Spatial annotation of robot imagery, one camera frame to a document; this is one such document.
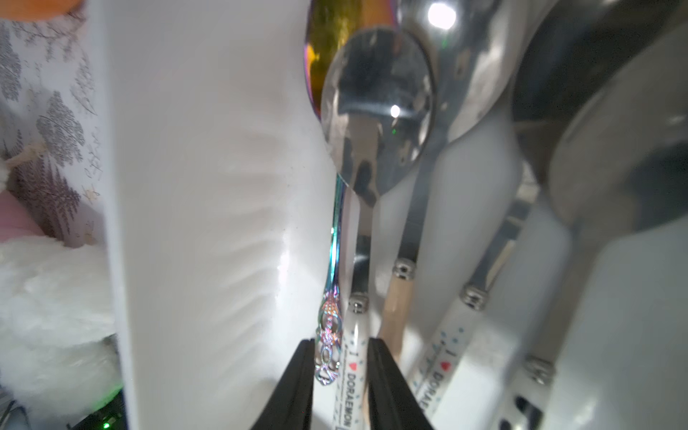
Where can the white rectangular storage box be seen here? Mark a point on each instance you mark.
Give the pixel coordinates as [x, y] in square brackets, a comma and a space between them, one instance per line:
[218, 206]

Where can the white Doraemon handle spoon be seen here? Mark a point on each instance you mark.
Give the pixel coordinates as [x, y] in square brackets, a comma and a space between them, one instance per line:
[431, 376]

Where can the beige handle spoon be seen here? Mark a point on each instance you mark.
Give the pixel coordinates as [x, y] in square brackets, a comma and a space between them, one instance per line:
[473, 48]

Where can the orange plush toy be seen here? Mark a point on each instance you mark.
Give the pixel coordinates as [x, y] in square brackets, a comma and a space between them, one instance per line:
[36, 10]

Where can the white pink plush toy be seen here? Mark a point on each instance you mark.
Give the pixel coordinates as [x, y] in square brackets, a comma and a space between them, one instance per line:
[58, 356]

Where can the small white handle spoon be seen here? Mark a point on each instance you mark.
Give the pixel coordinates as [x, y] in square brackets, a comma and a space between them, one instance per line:
[377, 105]

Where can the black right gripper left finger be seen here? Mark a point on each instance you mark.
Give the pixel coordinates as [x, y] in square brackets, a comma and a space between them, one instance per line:
[291, 403]

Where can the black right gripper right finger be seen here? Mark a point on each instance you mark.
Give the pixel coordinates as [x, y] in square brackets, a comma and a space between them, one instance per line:
[391, 404]

